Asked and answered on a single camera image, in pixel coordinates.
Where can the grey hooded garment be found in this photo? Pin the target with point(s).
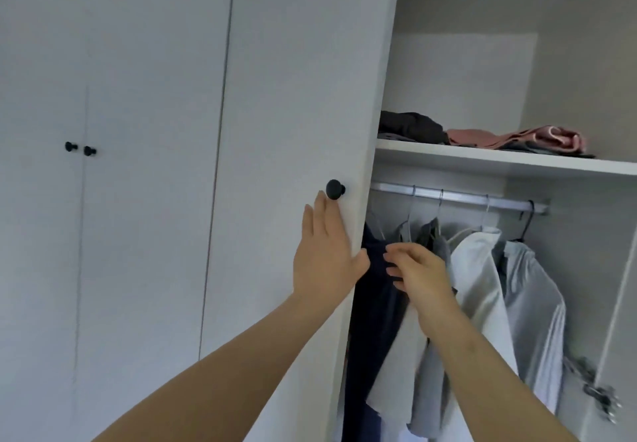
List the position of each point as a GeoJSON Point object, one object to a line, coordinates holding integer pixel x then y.
{"type": "Point", "coordinates": [431, 397]}

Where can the blue garment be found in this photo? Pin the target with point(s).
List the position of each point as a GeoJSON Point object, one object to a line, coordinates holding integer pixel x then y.
{"type": "Point", "coordinates": [373, 347]}

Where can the person's right hand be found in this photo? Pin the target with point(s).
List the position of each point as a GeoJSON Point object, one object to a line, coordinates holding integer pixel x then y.
{"type": "Point", "coordinates": [418, 277]}

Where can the light grey shirt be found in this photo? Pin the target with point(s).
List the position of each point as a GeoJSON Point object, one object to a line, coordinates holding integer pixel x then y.
{"type": "Point", "coordinates": [537, 317]}

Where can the person's left hand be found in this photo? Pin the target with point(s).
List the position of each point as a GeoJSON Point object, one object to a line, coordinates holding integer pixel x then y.
{"type": "Point", "coordinates": [328, 257]}

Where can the cream white shirt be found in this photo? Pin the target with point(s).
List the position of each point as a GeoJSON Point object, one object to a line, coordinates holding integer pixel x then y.
{"type": "Point", "coordinates": [483, 287]}

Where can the person's left forearm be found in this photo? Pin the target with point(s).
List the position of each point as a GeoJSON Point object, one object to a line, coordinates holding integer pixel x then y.
{"type": "Point", "coordinates": [219, 387]}

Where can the metal door hinge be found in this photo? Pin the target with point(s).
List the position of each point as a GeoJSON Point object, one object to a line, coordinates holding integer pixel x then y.
{"type": "Point", "coordinates": [597, 392]}

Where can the grey button-up shirt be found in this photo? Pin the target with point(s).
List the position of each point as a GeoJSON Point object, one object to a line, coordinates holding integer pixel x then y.
{"type": "Point", "coordinates": [572, 152]}

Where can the white wardrobe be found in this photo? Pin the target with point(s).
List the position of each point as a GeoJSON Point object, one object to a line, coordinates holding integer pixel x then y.
{"type": "Point", "coordinates": [149, 58]}

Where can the pink pajama shirt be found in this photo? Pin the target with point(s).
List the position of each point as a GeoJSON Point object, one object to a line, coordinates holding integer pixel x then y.
{"type": "Point", "coordinates": [518, 138]}

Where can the person's right forearm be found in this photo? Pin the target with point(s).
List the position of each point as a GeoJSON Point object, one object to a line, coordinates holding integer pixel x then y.
{"type": "Point", "coordinates": [498, 387]}

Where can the dark purple garment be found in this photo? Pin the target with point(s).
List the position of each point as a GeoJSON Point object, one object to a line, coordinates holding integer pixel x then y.
{"type": "Point", "coordinates": [410, 126]}

